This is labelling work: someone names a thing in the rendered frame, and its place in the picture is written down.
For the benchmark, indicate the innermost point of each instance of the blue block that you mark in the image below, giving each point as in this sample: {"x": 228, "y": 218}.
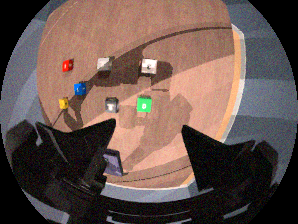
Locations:
{"x": 79, "y": 89}

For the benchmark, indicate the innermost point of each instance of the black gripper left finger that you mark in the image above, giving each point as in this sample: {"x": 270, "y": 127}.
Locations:
{"x": 82, "y": 149}

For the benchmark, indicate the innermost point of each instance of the yellow block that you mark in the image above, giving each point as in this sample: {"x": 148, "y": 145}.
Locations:
{"x": 64, "y": 103}

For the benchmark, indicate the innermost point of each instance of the red block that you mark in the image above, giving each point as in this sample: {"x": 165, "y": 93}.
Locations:
{"x": 67, "y": 65}

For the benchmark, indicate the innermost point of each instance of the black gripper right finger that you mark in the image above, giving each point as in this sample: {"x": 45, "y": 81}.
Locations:
{"x": 210, "y": 158}

